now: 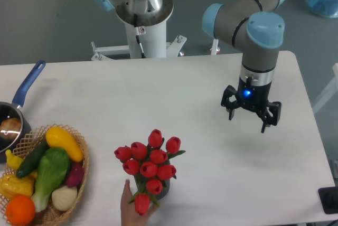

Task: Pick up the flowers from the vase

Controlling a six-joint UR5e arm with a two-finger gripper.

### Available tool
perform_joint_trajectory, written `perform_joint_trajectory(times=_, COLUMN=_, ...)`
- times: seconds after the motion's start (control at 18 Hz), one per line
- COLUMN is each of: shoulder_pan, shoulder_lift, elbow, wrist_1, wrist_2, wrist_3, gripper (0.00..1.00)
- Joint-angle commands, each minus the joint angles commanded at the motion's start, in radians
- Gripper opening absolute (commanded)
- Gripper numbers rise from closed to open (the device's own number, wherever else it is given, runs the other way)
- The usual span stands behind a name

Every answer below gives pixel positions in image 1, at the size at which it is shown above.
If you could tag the green bok choy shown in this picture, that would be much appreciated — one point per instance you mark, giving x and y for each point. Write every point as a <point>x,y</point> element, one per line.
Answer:
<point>51,172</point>

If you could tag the brown bread roll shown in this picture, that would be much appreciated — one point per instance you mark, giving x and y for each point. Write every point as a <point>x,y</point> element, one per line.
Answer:
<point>10,129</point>

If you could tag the orange fruit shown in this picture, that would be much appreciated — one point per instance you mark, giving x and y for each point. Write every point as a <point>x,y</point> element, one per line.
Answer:
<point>20,210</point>

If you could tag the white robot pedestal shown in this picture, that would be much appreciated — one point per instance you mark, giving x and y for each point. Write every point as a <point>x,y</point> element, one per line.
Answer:
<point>146,30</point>

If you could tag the dark grey ribbed vase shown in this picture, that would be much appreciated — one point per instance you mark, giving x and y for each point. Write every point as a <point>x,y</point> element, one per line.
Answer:
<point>152,179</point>

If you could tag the red tulip bouquet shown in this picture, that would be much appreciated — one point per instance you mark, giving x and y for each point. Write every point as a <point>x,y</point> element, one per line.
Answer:
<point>156,150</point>

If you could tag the white frame at right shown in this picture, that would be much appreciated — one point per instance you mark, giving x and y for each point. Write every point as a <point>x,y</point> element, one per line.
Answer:
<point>327,93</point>

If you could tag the white garlic bulb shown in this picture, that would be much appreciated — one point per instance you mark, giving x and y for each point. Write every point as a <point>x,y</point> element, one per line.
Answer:
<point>64,197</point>

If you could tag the yellow bell pepper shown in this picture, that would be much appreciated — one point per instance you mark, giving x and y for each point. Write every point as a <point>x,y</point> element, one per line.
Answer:
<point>12,186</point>

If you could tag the blue-handled saucepan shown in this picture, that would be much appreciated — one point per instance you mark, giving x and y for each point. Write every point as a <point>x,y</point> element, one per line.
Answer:
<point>13,109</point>

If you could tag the green cucumber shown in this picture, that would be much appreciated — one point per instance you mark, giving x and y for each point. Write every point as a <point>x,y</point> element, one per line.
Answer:
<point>32,160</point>

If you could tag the purple red onion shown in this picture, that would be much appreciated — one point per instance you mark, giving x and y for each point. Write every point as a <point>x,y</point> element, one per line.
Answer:
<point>75,175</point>

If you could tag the woven wicker basket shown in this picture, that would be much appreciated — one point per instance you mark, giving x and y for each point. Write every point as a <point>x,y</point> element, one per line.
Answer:
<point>49,216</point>

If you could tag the yellow banana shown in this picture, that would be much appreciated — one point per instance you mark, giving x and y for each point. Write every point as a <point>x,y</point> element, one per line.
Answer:
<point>22,167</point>

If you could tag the yellow squash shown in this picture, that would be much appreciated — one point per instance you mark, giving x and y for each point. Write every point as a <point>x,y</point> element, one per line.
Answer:
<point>59,137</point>

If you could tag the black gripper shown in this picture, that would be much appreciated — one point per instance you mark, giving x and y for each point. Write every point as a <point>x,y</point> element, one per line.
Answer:
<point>252,98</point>

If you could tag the black device at edge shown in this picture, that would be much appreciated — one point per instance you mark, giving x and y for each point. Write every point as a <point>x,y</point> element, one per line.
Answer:
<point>328,197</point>

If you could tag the bare human hand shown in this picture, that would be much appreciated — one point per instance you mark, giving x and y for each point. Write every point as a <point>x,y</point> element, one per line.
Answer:
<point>129,217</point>

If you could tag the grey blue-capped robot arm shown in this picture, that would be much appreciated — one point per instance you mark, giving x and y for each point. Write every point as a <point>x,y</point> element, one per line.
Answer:
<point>250,26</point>

